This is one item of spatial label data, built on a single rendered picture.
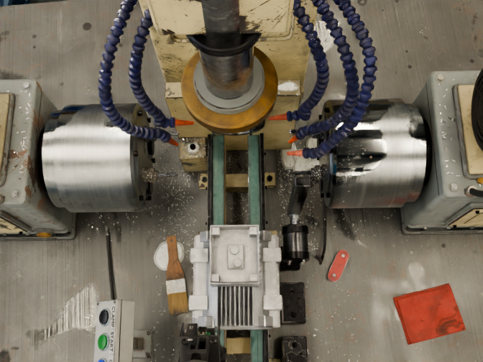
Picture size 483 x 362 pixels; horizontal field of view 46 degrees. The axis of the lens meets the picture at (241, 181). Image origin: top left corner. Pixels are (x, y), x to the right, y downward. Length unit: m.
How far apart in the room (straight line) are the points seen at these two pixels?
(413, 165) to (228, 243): 0.42
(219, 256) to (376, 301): 0.50
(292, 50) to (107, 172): 0.50
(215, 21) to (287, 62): 0.59
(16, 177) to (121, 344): 0.41
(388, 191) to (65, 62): 1.01
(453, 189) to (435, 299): 0.41
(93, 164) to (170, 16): 0.51
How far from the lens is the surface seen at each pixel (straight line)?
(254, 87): 1.04
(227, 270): 1.19
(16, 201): 1.27
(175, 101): 1.29
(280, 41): 1.30
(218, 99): 1.03
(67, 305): 1.57
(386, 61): 1.74
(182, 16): 0.82
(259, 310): 1.22
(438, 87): 1.32
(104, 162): 1.24
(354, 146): 1.22
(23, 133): 1.31
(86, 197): 1.29
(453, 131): 1.29
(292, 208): 1.25
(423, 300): 1.55
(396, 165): 1.24
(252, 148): 1.46
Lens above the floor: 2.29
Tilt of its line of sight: 73 degrees down
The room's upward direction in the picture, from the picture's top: 4 degrees counter-clockwise
